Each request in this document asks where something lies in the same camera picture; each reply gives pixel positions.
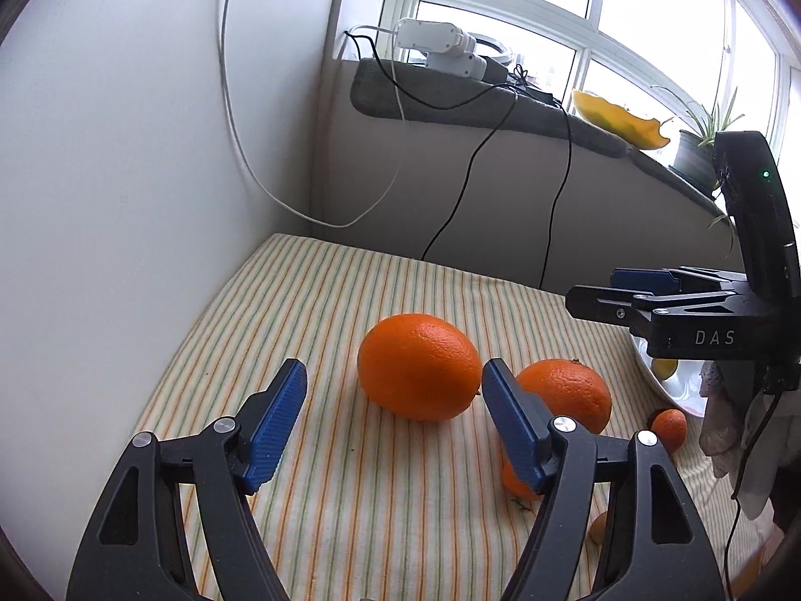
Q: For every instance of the brown kiwi fruit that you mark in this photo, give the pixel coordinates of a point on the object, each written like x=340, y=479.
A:
x=663, y=368

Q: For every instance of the brown round fruit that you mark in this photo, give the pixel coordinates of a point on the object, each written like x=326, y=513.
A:
x=597, y=529

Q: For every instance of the dark purple plum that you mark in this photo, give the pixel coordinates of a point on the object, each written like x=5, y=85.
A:
x=652, y=417

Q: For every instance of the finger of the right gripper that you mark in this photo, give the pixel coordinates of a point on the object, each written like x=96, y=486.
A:
x=601, y=305
x=678, y=280

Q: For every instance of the striped tablecloth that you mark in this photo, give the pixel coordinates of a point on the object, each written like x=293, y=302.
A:
x=365, y=504

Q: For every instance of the floral white plate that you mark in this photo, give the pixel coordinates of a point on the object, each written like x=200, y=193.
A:
x=681, y=389

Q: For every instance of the large round orange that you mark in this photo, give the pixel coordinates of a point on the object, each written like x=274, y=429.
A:
x=419, y=367

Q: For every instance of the large oval orange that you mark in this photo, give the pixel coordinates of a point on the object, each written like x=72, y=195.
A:
x=569, y=389

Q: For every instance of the potted spider plant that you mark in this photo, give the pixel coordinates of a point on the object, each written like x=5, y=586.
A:
x=694, y=155

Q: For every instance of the grey sill cushion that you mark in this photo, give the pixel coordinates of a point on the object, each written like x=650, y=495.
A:
x=421, y=95

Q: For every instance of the small mandarin with stem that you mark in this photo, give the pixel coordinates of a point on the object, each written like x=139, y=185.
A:
x=516, y=487

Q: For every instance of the white power strip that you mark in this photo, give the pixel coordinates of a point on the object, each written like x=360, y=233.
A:
x=446, y=47

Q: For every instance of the yellow bowl on sill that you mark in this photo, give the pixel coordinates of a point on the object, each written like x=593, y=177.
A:
x=642, y=134

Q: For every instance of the white gloved right hand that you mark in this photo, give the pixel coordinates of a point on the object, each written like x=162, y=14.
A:
x=726, y=432

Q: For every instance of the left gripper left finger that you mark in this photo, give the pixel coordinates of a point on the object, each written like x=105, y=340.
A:
x=135, y=546

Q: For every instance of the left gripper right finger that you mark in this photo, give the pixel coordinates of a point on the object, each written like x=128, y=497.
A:
x=654, y=543

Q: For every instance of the black power adapter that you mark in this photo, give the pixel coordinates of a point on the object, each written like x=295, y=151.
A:
x=497, y=74

